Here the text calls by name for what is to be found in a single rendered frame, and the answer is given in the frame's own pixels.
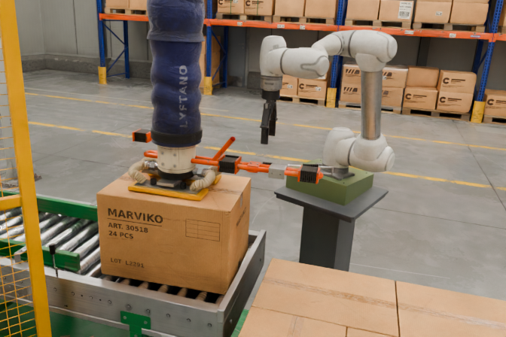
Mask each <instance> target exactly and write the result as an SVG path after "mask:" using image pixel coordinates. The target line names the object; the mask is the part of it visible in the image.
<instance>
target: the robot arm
mask: <svg viewBox="0 0 506 337"><path fill-rule="evenodd" d="M396 52H397V42H396V40H395V39H394V38H393V37H392V36H391V35H388V34H386V33H384V32H378V31H372V30H349V31H340V32H334V33H332V34H330V35H327V36H326V37H324V38H323V39H321V40H320V41H317V42H315V43H314V45H312V47H311V48H306V47H300V48H296V49H289V48H286V43H285V40H284V38H283V37H281V36H276V35H271V36H267V37H266V38H265V39H264V40H263V42H262V45H261V53H260V70H261V86H260V88H261V89H262V93H261V98H262V99H266V103H264V109H263V115H262V120H261V125H260V128H261V144H268V139H269V135H270V136H275V134H276V121H277V120H278V118H277V112H276V100H278V99H279V97H280V89H281V88H282V79H283V75H284V74H286V75H290V76H292V77H298V78H305V79H316V78H319V77H322V76H324V75H325V74H326V73H327V71H328V69H329V60H328V55H329V56H334V55H340V56H347V57H352V58H355V59H356V62H357V63H358V67H359V68H360V69H361V134H359V135H358V137H357V138H355V134H354V132H353V131H352V130H351V129H349V128H346V127H334V128H333V129H332V130H331V131H330V132H329V134H328V136H327V138H326V141H325V146H324V150H323V158H322V163H316V164H319V166H331V167H332V166H333V167H334V170H333V175H324V176H327V177H330V178H334V179H336V180H338V181H341V180H342V179H345V178H349V177H352V176H355V173H354V172H350V171H349V167H350V166H353V167H355V168H357V169H361V170H365V171H368V172H385V171H388V170H390V169H391V167H392V166H393V164H394V161H395V153H394V151H393V149H392V148H391V147H389V146H388V144H387V142H386V138H385V136H384V135H383V134H382V133H381V105H382V85H383V69H384V67H385V66H386V63H387V62H389V61H390V60H392V59H393V58H394V56H395V54H396ZM268 126H269V128H268Z"/></svg>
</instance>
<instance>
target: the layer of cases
mask: <svg viewBox="0 0 506 337"><path fill-rule="evenodd" d="M238 337H506V301H503V300H499V299H491V298H487V297H482V296H475V295H471V294H467V293H459V292H455V291H450V290H442V289H438V288H433V287H427V286H422V285H418V284H410V283H406V282H401V281H396V282H395V281H393V280H389V279H385V278H378V277H373V276H369V275H361V274H357V273H352V272H345V271H340V270H336V269H329V268H324V267H320V266H312V265H308V264H303V263H296V262H292V261H287V260H280V259H275V258H272V259H271V261H270V264H269V266H268V269H267V271H266V273H265V276H264V278H263V280H262V282H261V285H260V287H259V289H258V292H257V294H256V296H255V299H254V301H253V303H252V305H251V307H250V310H249V312H248V315H247V317H246V319H245V322H244V324H243V326H242V329H241V330H240V333H239V335H238Z"/></svg>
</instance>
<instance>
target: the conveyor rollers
mask: <svg viewBox="0 0 506 337"><path fill-rule="evenodd" d="M5 215H6V219H7V218H10V219H7V220H6V221H7V227H8V228H10V227H13V226H17V227H13V228H10V229H8V233H7V229H6V228H7V227H6V222H5V220H4V219H5ZM21 215H23V213H22V208H11V209H7V210H5V211H0V229H3V230H0V237H1V238H7V237H11V236H14V237H11V238H9V239H13V240H15V241H22V242H26V238H25V234H24V233H25V232H24V226H20V225H23V216H21ZM52 215H53V216H52ZM18 216H21V217H18ZM11 217H14V218H11ZM65 217H66V218H65ZM64 218H65V219H64ZM38 219H39V226H40V233H41V244H43V243H45V242H46V241H48V240H49V239H51V238H52V237H54V236H55V235H57V234H58V233H60V232H61V233H60V234H59V235H57V236H56V237H54V238H52V239H51V240H49V241H48V242H47V243H45V244H43V245H42V246H45V247H49V244H51V243H54V244H55V248H56V247H58V246H59V245H61V244H62V243H63V242H64V241H66V240H68V239H69V238H71V237H72V236H73V235H75V234H76V233H77V232H79V231H81V230H82V229H83V228H84V227H86V226H87V225H89V224H90V223H92V222H93V220H85V219H81V220H80V218H76V217H67V216H64V215H60V214H52V213H47V212H43V211H42V212H41V211H38ZM62 219H64V220H62ZM61 220H62V221H61ZM78 220H79V221H78ZM42 221H43V222H42ZM76 221H77V223H75V222H76ZM73 223H75V224H73ZM54 224H56V225H54ZM72 224H73V225H72ZM53 225H54V226H53ZM71 225H72V226H71ZM69 226H70V227H69ZM67 227H68V229H66V228H67ZM48 228H49V229H48ZM46 229H47V230H46ZM64 229H66V230H64ZM45 230H46V231H45ZM63 230H64V231H63ZM98 230H99V224H98V222H97V221H95V222H94V223H92V224H91V225H89V226H88V227H87V228H86V229H84V230H83V231H81V232H79V233H78V234H77V235H76V236H74V237H73V238H71V239H70V240H68V241H67V242H66V243H65V244H63V245H62V246H60V247H58V248H57V249H60V250H67V251H71V250H73V249H74V248H75V247H77V246H78V245H79V244H80V243H82V242H83V241H85V240H86V239H87V238H89V237H90V236H91V235H92V234H93V233H95V232H96V231H98ZM44 231H45V232H44ZM62 231H63V232H62ZM21 234H24V235H21ZM15 235H17V236H15ZM18 235H19V236H18ZM97 244H99V233H96V234H95V235H94V236H93V237H92V238H90V239H89V240H88V241H86V242H85V243H83V244H82V245H81V246H80V247H78V248H77V249H76V250H74V251H73V252H75V253H78V254H80V258H82V257H83V256H84V255H85V254H87V253H88V252H89V251H90V250H92V249H93V248H94V247H95V246H97ZM252 245H253V243H250V244H248V250H247V252H246V254H245V257H244V259H243V261H244V260H245V258H246V256H247V254H248V252H249V251H250V249H251V246H252ZM99 259H100V247H97V249H95V250H94V251H93V252H92V253H91V254H89V255H88V256H87V257H85V258H84V259H83V260H82V261H80V264H81V269H80V270H79V271H78V272H72V271H68V272H71V273H75V274H79V275H81V274H83V273H84V272H85V271H86V270H87V269H89V267H91V266H92V264H94V263H95V262H96V261H97V260H99ZM243 261H242V263H243ZM241 265H242V264H241ZM101 275H102V270H101V262H100V263H99V264H98V265H96V266H95V267H94V268H93V269H92V270H90V271H89V272H88V273H87V274H86V275H85V276H89V277H92V278H99V277H100V276H101ZM118 278H119V277H118V276H113V275H106V276H105V277H104V278H103V280H107V281H113V282H115V281H116V280H117V279H118ZM135 282H137V280H136V279H131V278H124V279H123V280H122V281H121V282H120V284H126V285H130V286H133V285H134V283H135ZM155 284H156V283H153V282H148V281H143V282H142V283H141V284H140V285H139V286H138V287H140V288H144V289H148V290H151V288H152V287H153V286H154V285H155ZM173 287H174V286H171V285H166V284H162V285H161V286H160V288H159V289H158V290H157V292H161V293H168V294H169V293H170V292H171V290H172V289H173ZM192 291H193V289H188V288H183V287H181V289H180V290H179V291H178V292H177V294H176V296H181V297H185V298H188V297H189V295H190V294H191V292H192ZM211 295H212V293H210V292H206V291H200V292H199V294H198V295H197V297H196V298H195V300H199V301H203V302H207V301H208V300H209V297H210V296H211ZM224 296H225V295H223V294H220V296H219V297H218V299H217V301H216V302H215V304H216V305H220V304H221V301H222V300H223V298H224Z"/></svg>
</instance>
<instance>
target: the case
mask: <svg viewBox="0 0 506 337"><path fill-rule="evenodd" d="M135 181H136V180H134V179H132V178H131V177H130V176H129V175H128V172H127V173H126V174H124V175H122V176H121V177H119V178H118V179H117V180H115V181H114V182H112V183H111V184H109V185H108V186H107V187H105V188H103V189H102V190H100V191H99V192H98V193H97V194H96V201H97V213H98V224H99V246H100V259H101V270H102V274H105V275H113V276H118V277H122V278H131V279H136V280H140V281H148V282H153V283H158V284H166V285H171V286H175V287H183V288H188V289H193V290H201V291H206V292H210V293H219V294H223V295H225V294H226V293H227V291H228V289H229V287H230V285H231V284H232V282H233V279H234V278H235V277H236V274H237V272H238V271H239V268H240V266H241V264H242V261H243V259H244V257H245V254H246V252H247V250H248V229H249V212H250V196H251V178H246V177H240V176H232V175H221V179H220V180H219V181H218V182H217V183H216V184H215V185H214V184H211V185H210V186H208V187H206V189H208V190H209V191H208V193H207V194H206V195H205V196H204V197H203V198H202V199H201V201H198V200H193V199H183V198H178V197H173V196H163V195H158V194H153V193H143V192H138V191H132V190H128V186H129V185H130V184H132V183H133V182H135Z"/></svg>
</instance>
